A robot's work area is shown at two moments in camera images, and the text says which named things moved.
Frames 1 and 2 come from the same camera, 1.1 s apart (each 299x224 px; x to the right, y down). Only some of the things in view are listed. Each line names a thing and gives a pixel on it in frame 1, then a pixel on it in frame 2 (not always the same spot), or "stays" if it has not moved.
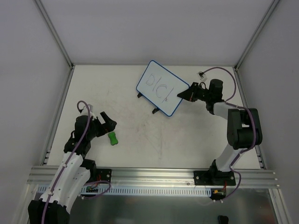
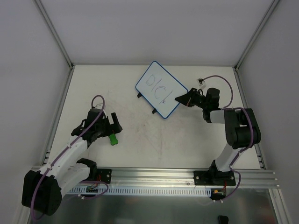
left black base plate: (103, 174) stays
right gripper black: (194, 91) -> (193, 98)
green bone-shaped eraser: (113, 139) stays
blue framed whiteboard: (160, 87) stays
